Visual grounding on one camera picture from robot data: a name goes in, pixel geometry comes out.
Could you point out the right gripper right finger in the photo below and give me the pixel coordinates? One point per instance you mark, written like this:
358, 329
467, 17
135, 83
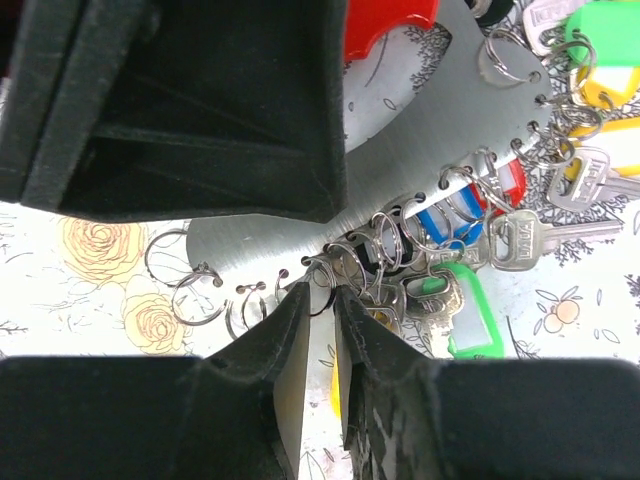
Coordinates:
407, 416

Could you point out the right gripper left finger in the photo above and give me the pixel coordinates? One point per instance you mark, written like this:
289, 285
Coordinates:
234, 415

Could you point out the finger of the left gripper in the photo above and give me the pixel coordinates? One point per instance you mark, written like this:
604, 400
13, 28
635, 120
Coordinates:
133, 111

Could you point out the green key tag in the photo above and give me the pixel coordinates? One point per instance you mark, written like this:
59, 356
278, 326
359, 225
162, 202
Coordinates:
459, 315

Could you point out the silver key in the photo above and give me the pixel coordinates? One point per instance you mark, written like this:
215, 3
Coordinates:
519, 239

